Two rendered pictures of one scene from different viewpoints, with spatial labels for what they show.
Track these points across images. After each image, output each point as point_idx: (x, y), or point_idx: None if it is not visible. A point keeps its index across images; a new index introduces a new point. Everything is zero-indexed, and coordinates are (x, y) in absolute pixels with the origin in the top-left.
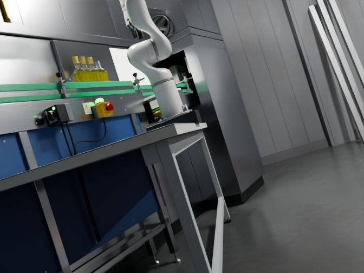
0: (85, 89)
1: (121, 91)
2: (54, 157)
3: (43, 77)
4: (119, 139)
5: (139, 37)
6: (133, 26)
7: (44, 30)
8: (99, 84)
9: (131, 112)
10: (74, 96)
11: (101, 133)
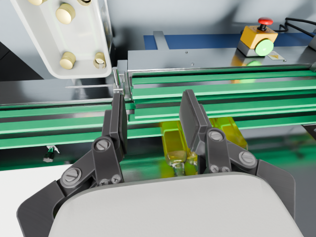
0: (275, 80)
1: (179, 79)
2: (297, 36)
3: None
4: (199, 38)
5: (126, 123)
6: (230, 166)
7: None
8: (242, 86)
9: (169, 50)
10: (296, 72)
11: (235, 43)
